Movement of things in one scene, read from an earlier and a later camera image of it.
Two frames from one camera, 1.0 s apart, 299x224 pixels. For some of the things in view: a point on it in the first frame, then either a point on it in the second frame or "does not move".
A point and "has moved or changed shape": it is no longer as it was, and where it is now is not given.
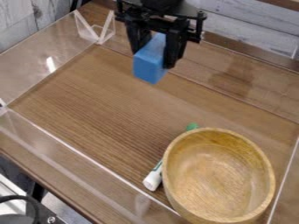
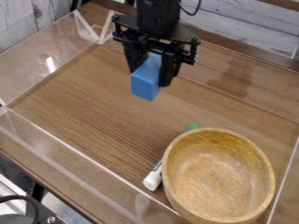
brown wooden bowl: (220, 176) does not move
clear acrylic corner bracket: (97, 33) does not move
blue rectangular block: (149, 59) has moved or changed shape
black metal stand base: (46, 217) does not move
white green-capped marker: (153, 182) does not move
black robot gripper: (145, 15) → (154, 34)
